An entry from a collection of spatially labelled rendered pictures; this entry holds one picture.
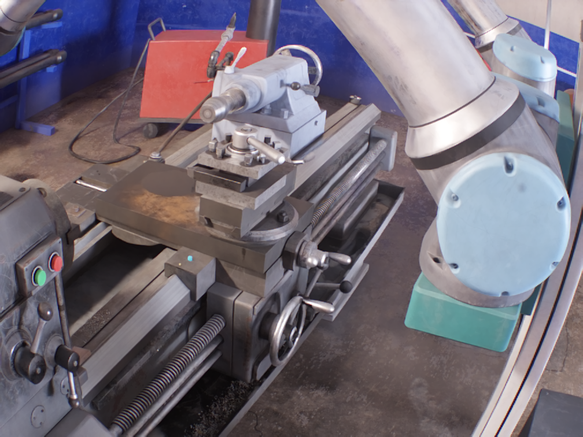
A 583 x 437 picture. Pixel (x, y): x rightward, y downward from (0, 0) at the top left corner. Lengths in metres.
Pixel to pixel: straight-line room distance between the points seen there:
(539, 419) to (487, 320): 0.76
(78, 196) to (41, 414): 1.07
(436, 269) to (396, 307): 2.52
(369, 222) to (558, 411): 1.86
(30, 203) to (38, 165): 3.54
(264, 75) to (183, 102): 2.45
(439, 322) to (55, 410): 0.80
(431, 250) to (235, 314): 1.06
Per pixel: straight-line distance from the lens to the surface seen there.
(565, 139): 0.90
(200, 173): 1.79
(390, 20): 0.58
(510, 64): 1.22
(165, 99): 4.83
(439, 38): 0.59
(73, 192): 2.20
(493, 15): 1.40
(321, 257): 1.90
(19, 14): 1.00
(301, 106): 2.61
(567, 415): 1.61
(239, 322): 1.87
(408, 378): 2.92
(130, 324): 1.64
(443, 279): 0.83
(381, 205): 3.32
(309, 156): 2.07
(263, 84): 2.37
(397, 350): 3.08
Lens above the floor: 1.83
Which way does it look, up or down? 28 degrees down
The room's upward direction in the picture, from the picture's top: 7 degrees clockwise
